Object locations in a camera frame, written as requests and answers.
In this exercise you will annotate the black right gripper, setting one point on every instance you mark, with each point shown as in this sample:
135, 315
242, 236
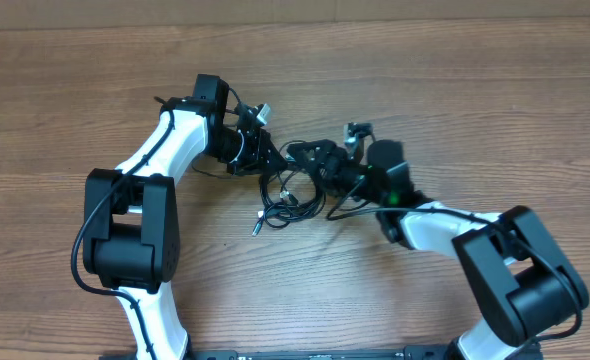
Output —
328, 163

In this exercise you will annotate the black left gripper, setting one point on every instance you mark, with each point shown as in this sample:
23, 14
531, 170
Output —
254, 150

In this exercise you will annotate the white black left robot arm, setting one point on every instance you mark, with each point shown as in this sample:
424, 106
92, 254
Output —
128, 245

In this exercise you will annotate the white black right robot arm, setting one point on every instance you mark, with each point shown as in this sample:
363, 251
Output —
525, 287

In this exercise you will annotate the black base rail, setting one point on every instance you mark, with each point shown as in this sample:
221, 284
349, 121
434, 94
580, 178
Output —
410, 352

